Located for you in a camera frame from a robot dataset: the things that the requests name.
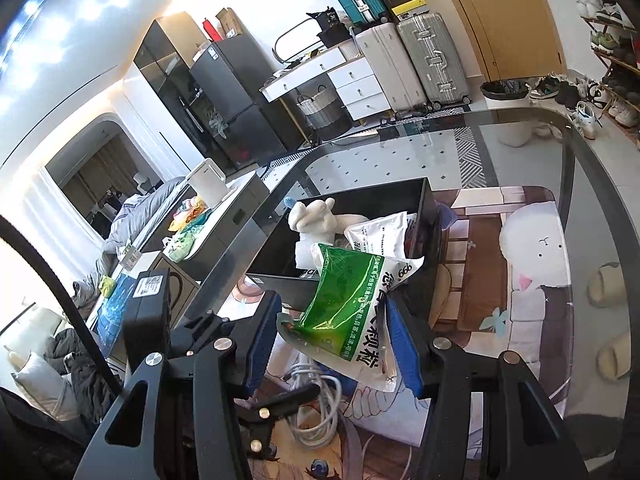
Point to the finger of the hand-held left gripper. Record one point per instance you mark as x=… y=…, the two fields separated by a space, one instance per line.
x=280 y=404
x=260 y=440

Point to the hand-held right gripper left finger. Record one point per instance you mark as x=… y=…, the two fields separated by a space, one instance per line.
x=259 y=345

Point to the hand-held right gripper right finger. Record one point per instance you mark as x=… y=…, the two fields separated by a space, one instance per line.
x=406 y=350

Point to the green and white packet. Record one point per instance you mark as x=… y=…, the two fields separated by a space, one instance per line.
x=340 y=310

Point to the white foam wrap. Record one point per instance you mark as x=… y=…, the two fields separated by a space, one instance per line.
x=305 y=252

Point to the white foil pouch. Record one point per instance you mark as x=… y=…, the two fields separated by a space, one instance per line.
x=380 y=235

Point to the white and blue plush toy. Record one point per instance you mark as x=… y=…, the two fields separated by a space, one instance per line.
x=312 y=220

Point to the blue printed board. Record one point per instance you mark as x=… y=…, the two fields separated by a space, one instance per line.
x=115 y=310

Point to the green and white small box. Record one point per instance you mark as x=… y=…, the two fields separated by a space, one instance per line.
x=130 y=256

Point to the black jacket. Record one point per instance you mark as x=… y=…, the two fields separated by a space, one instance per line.
x=85 y=375

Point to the grey bed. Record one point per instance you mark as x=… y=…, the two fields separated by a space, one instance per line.
x=135 y=225

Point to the pile of colourful cloths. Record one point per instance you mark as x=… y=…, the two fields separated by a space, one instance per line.
x=187 y=232

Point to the printed desk mat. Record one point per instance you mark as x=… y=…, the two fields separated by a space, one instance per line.
x=480 y=260

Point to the white cushion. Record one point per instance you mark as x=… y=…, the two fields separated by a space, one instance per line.
x=40 y=385

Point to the white side cabinet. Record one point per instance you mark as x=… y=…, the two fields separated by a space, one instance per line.
x=240 y=210

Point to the white appliance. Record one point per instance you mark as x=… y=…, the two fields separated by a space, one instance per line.
x=207 y=185

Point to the diamond patterned rug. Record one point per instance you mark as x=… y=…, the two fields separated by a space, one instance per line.
x=400 y=160

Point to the beige slipper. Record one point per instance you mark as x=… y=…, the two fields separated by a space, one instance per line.
x=615 y=357
x=604 y=284

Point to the black refrigerator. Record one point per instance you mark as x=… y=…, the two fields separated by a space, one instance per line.
x=240 y=100

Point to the woven laundry basket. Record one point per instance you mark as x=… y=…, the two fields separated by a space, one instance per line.
x=322 y=110

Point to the tall black glass cabinet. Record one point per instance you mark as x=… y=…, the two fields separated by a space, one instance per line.
x=170 y=70

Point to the white trash bin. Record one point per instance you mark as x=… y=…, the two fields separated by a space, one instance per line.
x=507 y=115

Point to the white dresser desk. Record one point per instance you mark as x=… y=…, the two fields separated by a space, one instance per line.
x=357 y=85

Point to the white suitcase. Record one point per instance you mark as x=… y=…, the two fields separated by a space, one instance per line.
x=387 y=67

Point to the red flat box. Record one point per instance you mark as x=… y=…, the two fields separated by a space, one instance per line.
x=211 y=31

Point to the silver suitcase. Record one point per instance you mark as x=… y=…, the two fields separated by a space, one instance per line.
x=435 y=57

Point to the brown cardboard box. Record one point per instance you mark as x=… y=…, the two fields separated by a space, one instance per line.
x=230 y=22

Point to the loose sneakers pile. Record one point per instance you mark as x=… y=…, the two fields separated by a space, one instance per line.
x=575 y=95

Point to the oval mirror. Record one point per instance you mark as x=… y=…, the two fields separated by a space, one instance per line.
x=300 y=40

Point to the black bag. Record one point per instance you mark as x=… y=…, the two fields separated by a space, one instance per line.
x=330 y=30

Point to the wooden door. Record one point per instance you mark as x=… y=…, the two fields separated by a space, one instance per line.
x=510 y=20

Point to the wooden shoe rack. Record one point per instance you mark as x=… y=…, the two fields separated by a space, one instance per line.
x=625 y=67

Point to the rows of assorted shoes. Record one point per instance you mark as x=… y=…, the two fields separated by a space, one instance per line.
x=605 y=10

